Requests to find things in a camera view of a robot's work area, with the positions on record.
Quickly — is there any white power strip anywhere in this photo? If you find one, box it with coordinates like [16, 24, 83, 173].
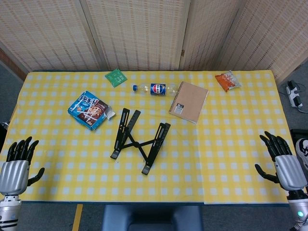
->
[285, 81, 304, 113]

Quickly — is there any green sachet packet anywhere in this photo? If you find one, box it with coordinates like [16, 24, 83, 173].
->
[104, 68, 128, 87]

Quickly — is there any woven folding screen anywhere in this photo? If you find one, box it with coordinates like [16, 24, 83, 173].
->
[0, 0, 308, 82]

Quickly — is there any brown spiral notebook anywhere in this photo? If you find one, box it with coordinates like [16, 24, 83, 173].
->
[168, 81, 209, 125]

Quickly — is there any black folding laptop stand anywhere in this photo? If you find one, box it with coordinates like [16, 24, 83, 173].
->
[110, 108, 171, 175]

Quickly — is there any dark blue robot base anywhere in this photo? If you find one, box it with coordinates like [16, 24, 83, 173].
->
[101, 204, 204, 231]

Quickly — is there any orange snack bag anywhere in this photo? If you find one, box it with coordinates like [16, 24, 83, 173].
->
[215, 70, 242, 92]

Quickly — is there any blue cookie box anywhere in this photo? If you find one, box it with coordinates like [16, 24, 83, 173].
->
[67, 90, 116, 131]

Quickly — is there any clear Pepsi plastic bottle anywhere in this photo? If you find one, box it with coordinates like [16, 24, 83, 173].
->
[131, 82, 180, 97]

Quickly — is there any yellow checkered tablecloth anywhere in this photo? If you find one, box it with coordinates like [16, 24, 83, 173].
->
[0, 70, 298, 205]

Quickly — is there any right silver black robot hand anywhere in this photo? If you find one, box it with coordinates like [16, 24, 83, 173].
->
[254, 131, 308, 192]

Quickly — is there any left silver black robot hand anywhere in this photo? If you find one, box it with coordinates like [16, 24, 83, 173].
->
[0, 136, 45, 196]

